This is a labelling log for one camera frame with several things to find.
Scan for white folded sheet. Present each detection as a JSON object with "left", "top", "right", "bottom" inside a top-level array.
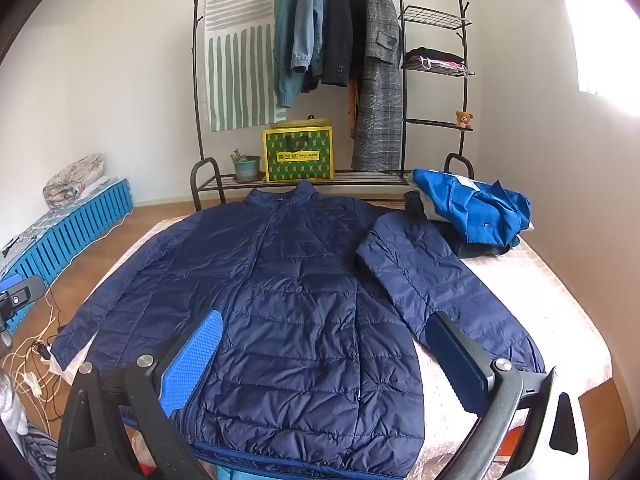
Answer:
[{"left": 75, "top": 176, "right": 118, "bottom": 201}]

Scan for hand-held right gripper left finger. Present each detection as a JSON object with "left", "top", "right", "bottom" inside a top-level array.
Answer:
[{"left": 55, "top": 310, "right": 223, "bottom": 480}]

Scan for white folded garment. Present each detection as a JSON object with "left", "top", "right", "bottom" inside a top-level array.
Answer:
[{"left": 417, "top": 195, "right": 451, "bottom": 223}]

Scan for dark folded garment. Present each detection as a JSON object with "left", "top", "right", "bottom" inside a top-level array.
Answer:
[{"left": 405, "top": 190, "right": 521, "bottom": 261}]

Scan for potted plant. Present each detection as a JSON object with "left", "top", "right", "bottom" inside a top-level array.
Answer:
[{"left": 230, "top": 147, "right": 266, "bottom": 183}]

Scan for green striped white cloth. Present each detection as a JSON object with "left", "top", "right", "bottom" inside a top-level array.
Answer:
[{"left": 202, "top": 0, "right": 288, "bottom": 133}]

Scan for orange brown scarf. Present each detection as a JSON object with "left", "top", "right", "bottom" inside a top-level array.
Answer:
[{"left": 346, "top": 77, "right": 362, "bottom": 138}]

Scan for grey patterned sheet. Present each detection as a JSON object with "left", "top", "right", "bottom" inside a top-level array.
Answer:
[{"left": 0, "top": 180, "right": 126, "bottom": 271}]

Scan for black blazer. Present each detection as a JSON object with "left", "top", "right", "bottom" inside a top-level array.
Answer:
[{"left": 320, "top": 0, "right": 368, "bottom": 88}]

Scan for blue denim jacket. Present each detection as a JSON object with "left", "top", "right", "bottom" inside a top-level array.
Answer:
[{"left": 291, "top": 0, "right": 331, "bottom": 93}]

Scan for navy puffer jacket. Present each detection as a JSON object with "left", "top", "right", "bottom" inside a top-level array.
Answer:
[{"left": 50, "top": 180, "right": 546, "bottom": 478}]

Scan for yellow green patterned box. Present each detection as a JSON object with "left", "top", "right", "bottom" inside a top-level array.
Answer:
[{"left": 262, "top": 116, "right": 335, "bottom": 183}]

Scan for black metal clothes rack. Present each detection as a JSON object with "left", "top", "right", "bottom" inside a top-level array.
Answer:
[{"left": 190, "top": 0, "right": 476, "bottom": 211}]

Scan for bright blue jacket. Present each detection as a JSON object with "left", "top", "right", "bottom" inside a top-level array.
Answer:
[{"left": 412, "top": 167, "right": 533, "bottom": 248}]

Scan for black cable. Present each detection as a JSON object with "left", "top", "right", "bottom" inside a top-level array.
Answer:
[{"left": 27, "top": 340, "right": 66, "bottom": 423}]

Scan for grey plaid coat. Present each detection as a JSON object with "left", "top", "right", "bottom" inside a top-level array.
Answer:
[{"left": 350, "top": 0, "right": 405, "bottom": 173}]

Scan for white cable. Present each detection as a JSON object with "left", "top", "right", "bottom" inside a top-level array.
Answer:
[{"left": 0, "top": 285, "right": 68, "bottom": 436}]

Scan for floral folded quilt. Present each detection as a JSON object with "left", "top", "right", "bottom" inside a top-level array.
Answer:
[{"left": 42, "top": 154, "right": 108, "bottom": 206}]

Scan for plaid covered bed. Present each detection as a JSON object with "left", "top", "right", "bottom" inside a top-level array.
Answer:
[{"left": 47, "top": 200, "right": 613, "bottom": 480}]

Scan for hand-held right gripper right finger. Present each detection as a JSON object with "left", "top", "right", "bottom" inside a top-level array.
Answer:
[{"left": 427, "top": 311, "right": 581, "bottom": 480}]

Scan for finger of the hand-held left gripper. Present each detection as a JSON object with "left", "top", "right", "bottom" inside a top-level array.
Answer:
[{"left": 0, "top": 274, "right": 47, "bottom": 323}]

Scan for blue slatted pallet platform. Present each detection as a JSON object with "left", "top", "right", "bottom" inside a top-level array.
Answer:
[{"left": 0, "top": 177, "right": 135, "bottom": 336}]

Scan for bright window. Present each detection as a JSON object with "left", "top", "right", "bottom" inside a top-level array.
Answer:
[{"left": 550, "top": 0, "right": 640, "bottom": 96}]

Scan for black clothes on shelf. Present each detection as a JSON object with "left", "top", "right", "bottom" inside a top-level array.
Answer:
[{"left": 405, "top": 46, "right": 466, "bottom": 63}]

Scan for teal knit sweater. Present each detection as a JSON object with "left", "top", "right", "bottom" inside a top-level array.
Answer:
[{"left": 272, "top": 0, "right": 303, "bottom": 108}]

